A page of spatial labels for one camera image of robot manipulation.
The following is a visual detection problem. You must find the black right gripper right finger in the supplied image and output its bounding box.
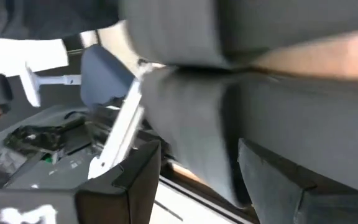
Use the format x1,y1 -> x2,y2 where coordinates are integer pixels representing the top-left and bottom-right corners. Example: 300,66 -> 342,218
237,138 -> 358,224

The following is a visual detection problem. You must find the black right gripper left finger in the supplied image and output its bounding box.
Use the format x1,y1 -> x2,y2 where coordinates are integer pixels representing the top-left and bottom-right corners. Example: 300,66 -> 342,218
0,139 -> 162,224

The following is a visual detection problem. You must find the grey desk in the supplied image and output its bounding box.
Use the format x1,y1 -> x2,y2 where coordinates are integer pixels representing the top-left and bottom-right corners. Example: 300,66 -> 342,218
0,104 -> 105,191

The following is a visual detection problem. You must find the grey mesh office chair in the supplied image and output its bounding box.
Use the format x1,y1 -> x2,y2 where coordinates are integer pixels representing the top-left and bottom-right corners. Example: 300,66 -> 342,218
118,0 -> 358,208

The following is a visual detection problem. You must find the person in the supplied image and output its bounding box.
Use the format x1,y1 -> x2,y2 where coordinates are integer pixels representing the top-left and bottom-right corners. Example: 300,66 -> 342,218
0,0 -> 119,78

